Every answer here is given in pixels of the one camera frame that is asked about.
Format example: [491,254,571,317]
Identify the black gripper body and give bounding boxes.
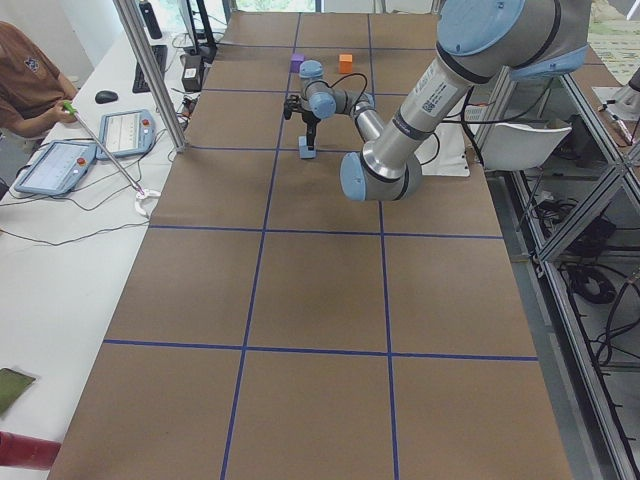
[302,110,320,134]

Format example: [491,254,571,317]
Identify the light blue foam block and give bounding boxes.
[298,136,316,160]

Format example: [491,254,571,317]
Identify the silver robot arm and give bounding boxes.
[283,1,591,201]

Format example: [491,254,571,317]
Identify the purple foam block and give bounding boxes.
[290,52,306,74]

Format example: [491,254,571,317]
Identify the orange foam block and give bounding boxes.
[338,53,354,75]

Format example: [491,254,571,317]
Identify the black power adapter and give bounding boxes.
[181,55,204,92]

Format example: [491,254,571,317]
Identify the black keyboard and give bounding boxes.
[131,44,169,95]

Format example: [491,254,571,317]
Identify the far blue teach pendant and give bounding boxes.
[99,109,156,158]

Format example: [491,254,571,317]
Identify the blue teach pendant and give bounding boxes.
[14,141,97,196]
[99,109,156,158]

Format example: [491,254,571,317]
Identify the black computer mouse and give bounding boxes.
[94,90,119,105]

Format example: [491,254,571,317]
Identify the metal pointer stick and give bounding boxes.
[62,100,150,199]

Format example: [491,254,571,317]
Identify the near blue teach pendant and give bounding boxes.
[14,141,97,196]

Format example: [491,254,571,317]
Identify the person in brown shirt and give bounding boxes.
[1,22,78,138]

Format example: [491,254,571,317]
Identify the green bean bag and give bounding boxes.
[0,368,36,414]

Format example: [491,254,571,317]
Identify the red cylinder object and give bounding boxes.
[1,431,61,470]

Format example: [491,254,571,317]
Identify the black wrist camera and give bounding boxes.
[283,94,304,120]

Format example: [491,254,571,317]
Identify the white camera stand pole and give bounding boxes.
[415,123,470,177]

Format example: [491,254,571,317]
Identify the aluminium frame post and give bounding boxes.
[113,0,186,153]

